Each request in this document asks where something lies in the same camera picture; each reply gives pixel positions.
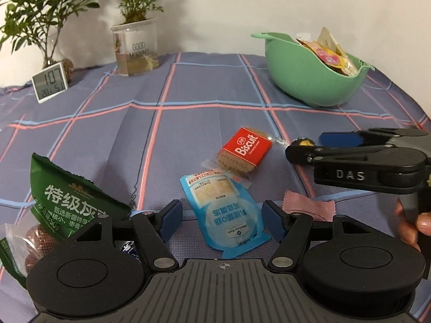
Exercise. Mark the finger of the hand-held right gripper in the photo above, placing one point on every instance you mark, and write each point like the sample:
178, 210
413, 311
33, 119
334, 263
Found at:
336, 153
340, 139

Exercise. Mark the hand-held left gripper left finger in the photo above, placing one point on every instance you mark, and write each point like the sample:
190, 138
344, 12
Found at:
171, 220

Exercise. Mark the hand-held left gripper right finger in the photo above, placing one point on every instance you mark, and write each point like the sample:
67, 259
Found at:
273, 220

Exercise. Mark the black gold round candy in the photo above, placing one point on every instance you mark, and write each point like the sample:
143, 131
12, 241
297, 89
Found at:
304, 142

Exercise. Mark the light blue jelly pouch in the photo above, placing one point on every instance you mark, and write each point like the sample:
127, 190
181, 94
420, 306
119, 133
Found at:
219, 215

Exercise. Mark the golden snack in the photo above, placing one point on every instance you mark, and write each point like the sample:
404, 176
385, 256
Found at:
348, 65

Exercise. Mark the green plastic bowl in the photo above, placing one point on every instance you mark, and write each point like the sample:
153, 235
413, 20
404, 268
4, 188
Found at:
303, 74

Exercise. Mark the pink label snack packet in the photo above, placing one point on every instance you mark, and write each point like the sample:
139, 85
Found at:
328, 57

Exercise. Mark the orange snack packet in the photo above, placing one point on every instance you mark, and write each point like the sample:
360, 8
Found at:
308, 45

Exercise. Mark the person's right hand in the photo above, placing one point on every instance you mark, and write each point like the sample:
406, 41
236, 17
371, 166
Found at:
425, 222

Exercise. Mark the pink candy wrapper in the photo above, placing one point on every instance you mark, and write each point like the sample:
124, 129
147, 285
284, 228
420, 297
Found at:
309, 207

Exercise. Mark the small dark wrapped candy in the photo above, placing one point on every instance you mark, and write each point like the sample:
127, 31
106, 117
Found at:
129, 249

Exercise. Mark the red biscuit packet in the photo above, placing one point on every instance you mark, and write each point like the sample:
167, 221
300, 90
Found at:
245, 144

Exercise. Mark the green dried fruit packet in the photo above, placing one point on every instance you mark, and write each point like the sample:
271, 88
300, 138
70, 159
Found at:
67, 191

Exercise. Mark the blue plaid tablecloth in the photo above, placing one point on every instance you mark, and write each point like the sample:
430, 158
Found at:
202, 107

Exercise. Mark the green plant in clear jar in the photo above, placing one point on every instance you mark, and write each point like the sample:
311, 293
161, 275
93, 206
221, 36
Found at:
134, 50

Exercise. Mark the white digital clock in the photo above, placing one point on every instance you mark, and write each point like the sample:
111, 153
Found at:
50, 82

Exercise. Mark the green plant in round vase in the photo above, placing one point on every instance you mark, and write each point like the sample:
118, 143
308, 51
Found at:
69, 68

